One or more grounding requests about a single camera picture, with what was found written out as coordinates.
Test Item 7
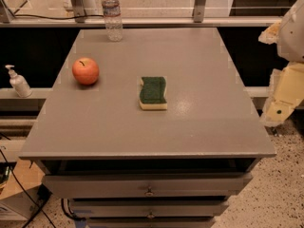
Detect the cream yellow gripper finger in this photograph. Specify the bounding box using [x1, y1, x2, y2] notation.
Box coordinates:
[260, 62, 304, 126]

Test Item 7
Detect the red apple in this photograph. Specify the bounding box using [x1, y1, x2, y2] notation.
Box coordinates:
[72, 57, 100, 86]

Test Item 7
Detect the green and yellow sponge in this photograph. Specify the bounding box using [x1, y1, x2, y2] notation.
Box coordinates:
[139, 77, 167, 110]

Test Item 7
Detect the grey drawer cabinet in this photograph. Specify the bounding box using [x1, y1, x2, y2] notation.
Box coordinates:
[18, 28, 277, 228]

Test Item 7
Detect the cardboard box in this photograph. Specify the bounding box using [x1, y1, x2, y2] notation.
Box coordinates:
[0, 160, 44, 221]

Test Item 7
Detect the white pump dispenser bottle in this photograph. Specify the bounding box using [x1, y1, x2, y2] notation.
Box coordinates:
[5, 65, 32, 98]

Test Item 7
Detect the grey side shelf rail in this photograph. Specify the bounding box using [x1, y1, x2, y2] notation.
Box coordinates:
[0, 86, 53, 101]

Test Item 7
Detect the black cable on shelf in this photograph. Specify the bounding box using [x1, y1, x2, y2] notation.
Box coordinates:
[0, 0, 105, 21]

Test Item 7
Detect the clear plastic water bottle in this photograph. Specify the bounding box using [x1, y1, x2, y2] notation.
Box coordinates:
[102, 0, 123, 42]

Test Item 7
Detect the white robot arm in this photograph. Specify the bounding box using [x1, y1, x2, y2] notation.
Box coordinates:
[258, 0, 304, 127]

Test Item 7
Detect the metal bracket post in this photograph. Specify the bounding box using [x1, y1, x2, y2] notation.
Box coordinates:
[70, 0, 86, 23]
[193, 0, 206, 23]

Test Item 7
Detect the middle grey drawer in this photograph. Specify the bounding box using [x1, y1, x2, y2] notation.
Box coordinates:
[70, 199, 228, 219]

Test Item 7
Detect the grey drawer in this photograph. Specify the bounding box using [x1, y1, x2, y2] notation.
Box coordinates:
[43, 173, 253, 199]
[87, 218, 215, 228]
[70, 199, 228, 219]

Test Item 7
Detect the black floor cable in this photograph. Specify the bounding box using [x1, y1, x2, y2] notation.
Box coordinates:
[0, 149, 57, 228]

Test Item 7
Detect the top grey drawer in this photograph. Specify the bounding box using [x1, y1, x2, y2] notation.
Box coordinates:
[43, 173, 253, 199]

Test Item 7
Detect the left metal bracket post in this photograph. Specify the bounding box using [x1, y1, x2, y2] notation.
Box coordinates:
[70, 0, 86, 23]

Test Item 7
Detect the bottom grey drawer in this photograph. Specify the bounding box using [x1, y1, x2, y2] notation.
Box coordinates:
[87, 218, 215, 228]

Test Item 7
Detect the right metal bracket post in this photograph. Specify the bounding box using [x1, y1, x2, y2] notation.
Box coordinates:
[193, 0, 206, 23]

